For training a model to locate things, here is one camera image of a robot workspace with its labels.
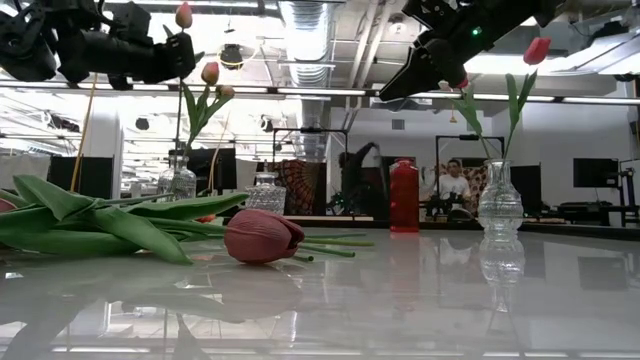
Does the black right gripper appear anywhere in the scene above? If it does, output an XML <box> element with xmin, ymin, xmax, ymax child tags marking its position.
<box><xmin>378</xmin><ymin>0</ymin><xmax>501</xmax><ymax>101</ymax></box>

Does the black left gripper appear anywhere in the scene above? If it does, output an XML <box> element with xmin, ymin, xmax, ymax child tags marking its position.
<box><xmin>107</xmin><ymin>31</ymin><xmax>197</xmax><ymax>84</ymax></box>

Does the pink artificial tulip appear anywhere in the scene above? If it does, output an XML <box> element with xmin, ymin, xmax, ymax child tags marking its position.
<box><xmin>182</xmin><ymin>61</ymin><xmax>221</xmax><ymax>161</ymax></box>
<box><xmin>169</xmin><ymin>1</ymin><xmax>201</xmax><ymax>159</ymax></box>
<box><xmin>192</xmin><ymin>84</ymin><xmax>236</xmax><ymax>156</ymax></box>

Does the dark red artificial tulip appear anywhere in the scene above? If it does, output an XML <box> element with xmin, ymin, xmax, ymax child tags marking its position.
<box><xmin>223</xmin><ymin>208</ymin><xmax>306</xmax><ymax>265</ymax></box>
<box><xmin>0</xmin><ymin>173</ymin><xmax>101</xmax><ymax>221</ymax></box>
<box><xmin>0</xmin><ymin>207</ymin><xmax>194</xmax><ymax>266</ymax></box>

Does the clear textured glass bottle vase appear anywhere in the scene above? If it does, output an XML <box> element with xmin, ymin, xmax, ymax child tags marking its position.
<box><xmin>157</xmin><ymin>154</ymin><xmax>198</xmax><ymax>202</ymax></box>

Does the red glass bottle vase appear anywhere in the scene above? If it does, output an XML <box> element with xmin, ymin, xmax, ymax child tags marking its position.
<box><xmin>389</xmin><ymin>158</ymin><xmax>420</xmax><ymax>234</ymax></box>

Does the tall clear ribbed glass vase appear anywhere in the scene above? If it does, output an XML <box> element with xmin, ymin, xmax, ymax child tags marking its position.
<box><xmin>477</xmin><ymin>158</ymin><xmax>525</xmax><ymax>242</ymax></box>

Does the black dome ceiling fixture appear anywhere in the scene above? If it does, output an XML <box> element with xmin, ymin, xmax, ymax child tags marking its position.
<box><xmin>219</xmin><ymin>43</ymin><xmax>245</xmax><ymax>70</ymax></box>

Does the black monitor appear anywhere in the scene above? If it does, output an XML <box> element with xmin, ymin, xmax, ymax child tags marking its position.
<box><xmin>169</xmin><ymin>147</ymin><xmax>239</xmax><ymax>192</ymax></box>
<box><xmin>47</xmin><ymin>156</ymin><xmax>115</xmax><ymax>200</ymax></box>
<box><xmin>573</xmin><ymin>157</ymin><xmax>620</xmax><ymax>189</ymax></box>

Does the short clear cut-glass jar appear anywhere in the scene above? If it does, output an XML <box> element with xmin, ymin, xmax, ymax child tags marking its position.
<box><xmin>244</xmin><ymin>172</ymin><xmax>287</xmax><ymax>216</ymax></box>

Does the red patterned tapestry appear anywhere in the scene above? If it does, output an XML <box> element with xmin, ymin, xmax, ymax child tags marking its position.
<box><xmin>257</xmin><ymin>159</ymin><xmax>327</xmax><ymax>216</ymax></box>

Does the black workbench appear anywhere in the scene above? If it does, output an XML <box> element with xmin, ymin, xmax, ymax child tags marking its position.
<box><xmin>557</xmin><ymin>199</ymin><xmax>640</xmax><ymax>227</ymax></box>

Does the black metal stand frame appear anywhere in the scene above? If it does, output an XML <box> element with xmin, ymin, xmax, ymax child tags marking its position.
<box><xmin>434</xmin><ymin>133</ymin><xmax>505</xmax><ymax>169</ymax></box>
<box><xmin>272</xmin><ymin>127</ymin><xmax>350</xmax><ymax>166</ymax></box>

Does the silver ventilation duct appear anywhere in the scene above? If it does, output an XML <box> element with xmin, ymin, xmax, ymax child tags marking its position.
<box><xmin>277</xmin><ymin>0</ymin><xmax>347</xmax><ymax>164</ymax></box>

